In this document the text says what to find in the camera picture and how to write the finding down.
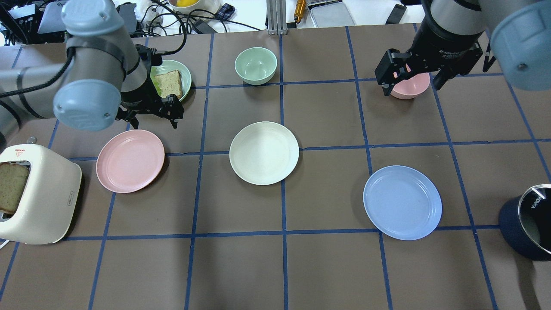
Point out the cream plate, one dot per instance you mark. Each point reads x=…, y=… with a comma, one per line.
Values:
x=264, y=153

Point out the bread slice in toaster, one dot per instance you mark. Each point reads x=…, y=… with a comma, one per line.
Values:
x=13, y=179

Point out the green plate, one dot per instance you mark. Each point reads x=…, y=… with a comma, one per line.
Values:
x=169, y=65

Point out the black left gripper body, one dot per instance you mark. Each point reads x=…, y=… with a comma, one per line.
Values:
x=140, y=96

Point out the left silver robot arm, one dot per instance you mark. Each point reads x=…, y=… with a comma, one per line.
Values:
x=106, y=77

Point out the white toaster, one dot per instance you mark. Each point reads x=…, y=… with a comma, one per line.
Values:
x=48, y=202

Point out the green bowl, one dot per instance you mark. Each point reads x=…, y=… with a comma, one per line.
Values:
x=256, y=66

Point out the aluminium frame post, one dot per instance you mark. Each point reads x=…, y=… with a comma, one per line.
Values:
x=276, y=17

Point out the pink plate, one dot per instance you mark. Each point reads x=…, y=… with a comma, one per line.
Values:
x=130, y=161

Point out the blue plate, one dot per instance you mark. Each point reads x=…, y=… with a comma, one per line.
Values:
x=402, y=202

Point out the yellow toy fruit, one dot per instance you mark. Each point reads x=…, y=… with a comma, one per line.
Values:
x=186, y=3

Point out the green lettuce leaf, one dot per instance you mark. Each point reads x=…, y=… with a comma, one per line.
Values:
x=154, y=73

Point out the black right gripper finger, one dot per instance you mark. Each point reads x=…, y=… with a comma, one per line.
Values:
x=441, y=78
x=387, y=80

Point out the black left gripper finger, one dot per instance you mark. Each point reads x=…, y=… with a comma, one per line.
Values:
x=129, y=116
x=174, y=111

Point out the bread slice on plate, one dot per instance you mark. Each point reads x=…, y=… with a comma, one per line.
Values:
x=171, y=84

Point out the beige bowl with toys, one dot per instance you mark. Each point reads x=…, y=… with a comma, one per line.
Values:
x=208, y=5

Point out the pink bowl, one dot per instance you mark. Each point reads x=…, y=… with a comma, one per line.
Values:
x=411, y=88

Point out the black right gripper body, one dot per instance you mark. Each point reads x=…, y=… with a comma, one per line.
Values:
x=443, y=46

